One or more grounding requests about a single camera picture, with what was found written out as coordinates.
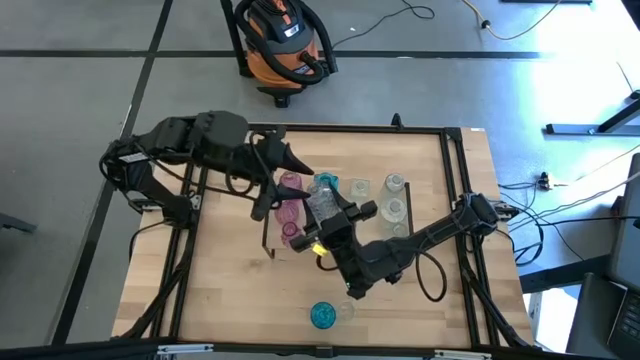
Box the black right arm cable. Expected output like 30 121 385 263
314 247 450 304

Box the white cable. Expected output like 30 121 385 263
499 169 640 224

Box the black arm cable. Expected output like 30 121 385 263
99 142 261 201
314 247 450 304

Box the clear square glass vase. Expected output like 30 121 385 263
348 178 372 199

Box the clear smooth glass vase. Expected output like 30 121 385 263
335 300 357 323

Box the black vacuum wand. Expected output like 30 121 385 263
219 0 254 79

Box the yellow floor cable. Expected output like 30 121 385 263
460 0 564 42

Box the black floor cable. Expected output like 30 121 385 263
332 0 436 50

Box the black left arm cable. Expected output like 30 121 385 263
99 142 261 201

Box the teal embossed glass tumbler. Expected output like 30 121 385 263
309 301 337 331

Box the grey computer monitor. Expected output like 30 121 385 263
607 152 640 292

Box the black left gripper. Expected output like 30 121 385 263
244 130 315 222

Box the clear round glass vase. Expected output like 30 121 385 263
379 197 409 225

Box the orange and black shop vacuum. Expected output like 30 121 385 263
233 0 339 109

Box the grey metal desk foot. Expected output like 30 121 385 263
544 89 640 136

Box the pink flared-mouth glass vase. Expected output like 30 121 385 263
279 221 304 249

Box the teal diamond-pattern glass vase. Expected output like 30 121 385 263
313 171 341 192

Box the black laptop keyboard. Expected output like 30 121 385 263
606 292 640 359

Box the pink ribbed cylinder glass vase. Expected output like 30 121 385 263
278 170 304 194

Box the pink swirl-ribbed glass vase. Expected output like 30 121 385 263
273 197 304 225

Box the black aluminium table frame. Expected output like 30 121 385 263
112 112 534 360

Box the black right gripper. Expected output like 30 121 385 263
289 187 380 274

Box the silver frame bracket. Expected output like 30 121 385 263
156 343 215 357
433 349 494 360

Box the grey floor object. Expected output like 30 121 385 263
0 212 39 234

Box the clear glass bottle vase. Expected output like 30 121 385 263
383 172 407 197

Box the black power cable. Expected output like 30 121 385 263
499 182 640 269

